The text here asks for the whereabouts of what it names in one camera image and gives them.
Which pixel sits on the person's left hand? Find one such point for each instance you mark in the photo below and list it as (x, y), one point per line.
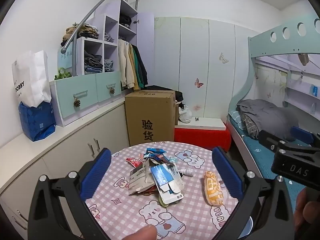
(138, 233)

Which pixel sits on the grey blanket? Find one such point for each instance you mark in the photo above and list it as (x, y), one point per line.
(272, 115)

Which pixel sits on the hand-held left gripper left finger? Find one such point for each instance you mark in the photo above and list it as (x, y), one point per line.
(96, 173)

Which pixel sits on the round table with pink tablecloth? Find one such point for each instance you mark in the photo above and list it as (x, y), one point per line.
(125, 212)

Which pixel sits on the black hanging garment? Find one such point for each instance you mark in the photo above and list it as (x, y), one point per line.
(143, 65)

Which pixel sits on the yellow snack packet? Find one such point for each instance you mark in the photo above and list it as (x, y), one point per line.
(213, 187)

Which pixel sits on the white crumpled cloth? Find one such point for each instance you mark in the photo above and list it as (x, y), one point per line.
(185, 115)

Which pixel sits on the white board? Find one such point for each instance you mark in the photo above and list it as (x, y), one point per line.
(202, 123)

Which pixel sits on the folded dark jeans stack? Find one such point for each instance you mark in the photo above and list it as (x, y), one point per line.
(93, 62)

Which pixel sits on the person's right hand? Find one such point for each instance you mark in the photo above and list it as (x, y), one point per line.
(310, 210)

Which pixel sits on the brown hanging item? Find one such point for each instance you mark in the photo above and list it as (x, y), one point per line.
(303, 59)

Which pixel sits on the pink flower sticker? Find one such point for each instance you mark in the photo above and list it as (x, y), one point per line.
(196, 107)

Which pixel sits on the beige butterfly sticker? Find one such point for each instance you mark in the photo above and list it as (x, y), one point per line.
(223, 58)

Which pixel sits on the wide mint drawer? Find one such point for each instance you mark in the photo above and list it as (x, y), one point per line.
(75, 90)

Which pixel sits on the black folded clothes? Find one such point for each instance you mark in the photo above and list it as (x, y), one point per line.
(125, 20)

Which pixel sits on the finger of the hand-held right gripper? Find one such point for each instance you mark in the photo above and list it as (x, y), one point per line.
(268, 140)
(302, 134)

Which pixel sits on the white paper bag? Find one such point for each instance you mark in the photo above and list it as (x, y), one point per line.
(31, 77)

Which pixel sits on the lavender wall shelf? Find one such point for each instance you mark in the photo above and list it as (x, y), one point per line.
(300, 97)

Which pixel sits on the pile of brown clothes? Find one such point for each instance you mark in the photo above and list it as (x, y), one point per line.
(82, 31)

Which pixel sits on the blue plastic packet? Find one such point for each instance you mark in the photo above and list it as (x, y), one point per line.
(36, 122)

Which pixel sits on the pink butterfly sticker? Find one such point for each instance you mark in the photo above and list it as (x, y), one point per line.
(199, 83)

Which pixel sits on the grey metal handrail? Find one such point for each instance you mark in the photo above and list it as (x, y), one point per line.
(100, 3)

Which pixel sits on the green hanging garment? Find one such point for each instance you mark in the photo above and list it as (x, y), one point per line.
(137, 65)

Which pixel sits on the beige hanging jacket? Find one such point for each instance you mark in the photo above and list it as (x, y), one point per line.
(125, 65)

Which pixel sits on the white low cabinet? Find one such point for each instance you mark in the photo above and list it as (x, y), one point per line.
(50, 160)

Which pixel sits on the pile of paper wrappers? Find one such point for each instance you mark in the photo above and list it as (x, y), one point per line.
(160, 177)

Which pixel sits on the plaid pillow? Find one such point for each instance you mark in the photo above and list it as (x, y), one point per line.
(251, 127)

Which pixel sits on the white wardrobe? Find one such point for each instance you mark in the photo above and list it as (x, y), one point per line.
(195, 45)

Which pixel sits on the red storage bench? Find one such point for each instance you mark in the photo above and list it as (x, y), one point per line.
(202, 138)

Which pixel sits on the black cloth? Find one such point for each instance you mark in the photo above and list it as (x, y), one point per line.
(179, 96)

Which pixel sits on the cardboard box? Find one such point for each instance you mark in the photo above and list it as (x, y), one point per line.
(150, 120)

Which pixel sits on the small white bottle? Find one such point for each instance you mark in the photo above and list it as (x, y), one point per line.
(187, 172)

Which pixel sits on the white cube shelf with clothes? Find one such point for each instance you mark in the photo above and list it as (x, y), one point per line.
(110, 10)

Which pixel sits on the green plant ornament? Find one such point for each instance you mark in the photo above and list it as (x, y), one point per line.
(62, 74)

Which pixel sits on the pine cone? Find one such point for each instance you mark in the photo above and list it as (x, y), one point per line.
(112, 91)
(77, 103)

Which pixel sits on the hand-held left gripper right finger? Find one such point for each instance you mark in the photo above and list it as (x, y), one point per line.
(227, 173)

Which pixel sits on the folded blue jeans stack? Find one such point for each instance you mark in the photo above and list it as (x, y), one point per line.
(108, 66)

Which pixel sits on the narrow mint drawer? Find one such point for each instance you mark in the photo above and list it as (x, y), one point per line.
(108, 82)

